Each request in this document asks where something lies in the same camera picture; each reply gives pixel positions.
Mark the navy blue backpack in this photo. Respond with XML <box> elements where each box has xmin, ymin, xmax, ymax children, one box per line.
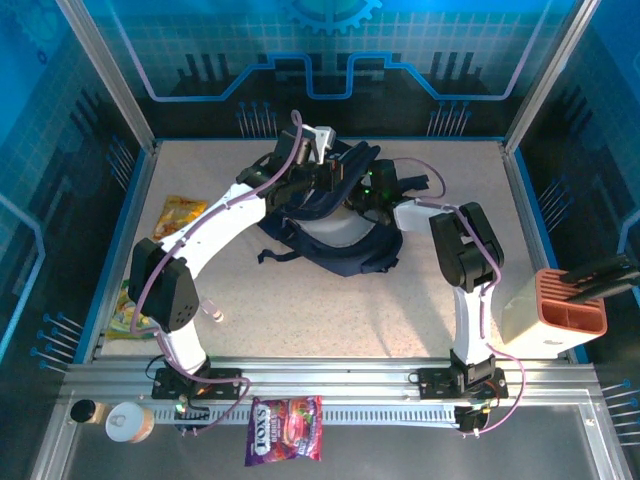
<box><xmin>249</xmin><ymin>141</ymin><xmax>431</xmax><ymax>279</ymax></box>

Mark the yellow orange snack bag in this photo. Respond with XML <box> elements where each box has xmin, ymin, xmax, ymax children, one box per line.
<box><xmin>152</xmin><ymin>195</ymin><xmax>209</xmax><ymax>241</ymax></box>

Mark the green yellow snack bag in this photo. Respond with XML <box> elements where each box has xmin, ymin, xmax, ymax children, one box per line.
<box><xmin>106</xmin><ymin>279</ymin><xmax>161</xmax><ymax>341</ymax></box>

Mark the purple Fox's candy bag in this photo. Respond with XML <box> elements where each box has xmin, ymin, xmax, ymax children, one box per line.
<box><xmin>244</xmin><ymin>394</ymin><xmax>324</xmax><ymax>467</ymax></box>

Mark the orange white knife block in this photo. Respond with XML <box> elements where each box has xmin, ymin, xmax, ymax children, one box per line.
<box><xmin>501</xmin><ymin>268</ymin><xmax>609</xmax><ymax>359</ymax></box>

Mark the white pull-tab can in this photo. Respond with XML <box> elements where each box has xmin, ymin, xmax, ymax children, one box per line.
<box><xmin>104</xmin><ymin>401</ymin><xmax>156</xmax><ymax>444</ymax></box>

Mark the black capped small bottle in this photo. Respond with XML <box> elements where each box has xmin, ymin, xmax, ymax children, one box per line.
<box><xmin>69</xmin><ymin>398</ymin><xmax>109</xmax><ymax>425</ymax></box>

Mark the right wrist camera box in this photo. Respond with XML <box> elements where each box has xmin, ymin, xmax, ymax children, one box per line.
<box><xmin>370</xmin><ymin>159</ymin><xmax>400</xmax><ymax>200</ymax></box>

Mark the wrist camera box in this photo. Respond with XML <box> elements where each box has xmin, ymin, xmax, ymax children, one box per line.
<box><xmin>273</xmin><ymin>125</ymin><xmax>335</xmax><ymax>166</ymax></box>
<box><xmin>370</xmin><ymin>159</ymin><xmax>400</xmax><ymax>200</ymax></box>

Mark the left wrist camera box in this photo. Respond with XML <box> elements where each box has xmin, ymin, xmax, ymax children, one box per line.
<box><xmin>273</xmin><ymin>125</ymin><xmax>335</xmax><ymax>166</ymax></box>

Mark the aluminium mounting rail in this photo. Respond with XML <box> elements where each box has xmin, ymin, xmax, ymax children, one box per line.
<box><xmin>62</xmin><ymin>355</ymin><xmax>599</xmax><ymax>401</ymax></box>

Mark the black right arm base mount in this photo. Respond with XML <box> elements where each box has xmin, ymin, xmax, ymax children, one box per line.
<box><xmin>417</xmin><ymin>367</ymin><xmax>510</xmax><ymax>401</ymax></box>

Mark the white slotted cable duct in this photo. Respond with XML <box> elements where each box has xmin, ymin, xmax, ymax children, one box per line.
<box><xmin>149</xmin><ymin>403</ymin><xmax>461</xmax><ymax>425</ymax></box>

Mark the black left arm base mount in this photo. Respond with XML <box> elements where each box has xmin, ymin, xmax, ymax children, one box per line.
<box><xmin>151</xmin><ymin>367</ymin><xmax>245</xmax><ymax>401</ymax></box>

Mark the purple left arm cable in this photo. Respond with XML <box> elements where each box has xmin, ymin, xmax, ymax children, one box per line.
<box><xmin>130</xmin><ymin>110</ymin><xmax>253</xmax><ymax>436</ymax></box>

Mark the aluminium frame post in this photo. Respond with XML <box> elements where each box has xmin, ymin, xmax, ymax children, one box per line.
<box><xmin>55</xmin><ymin>0</ymin><xmax>160</xmax><ymax>154</ymax></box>
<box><xmin>501</xmin><ymin>0</ymin><xmax>602</xmax><ymax>154</ymax></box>

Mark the black knife handle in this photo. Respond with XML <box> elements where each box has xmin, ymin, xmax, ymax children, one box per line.
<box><xmin>569</xmin><ymin>277</ymin><xmax>640</xmax><ymax>305</ymax></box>
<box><xmin>564</xmin><ymin>254</ymin><xmax>640</xmax><ymax>286</ymax></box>

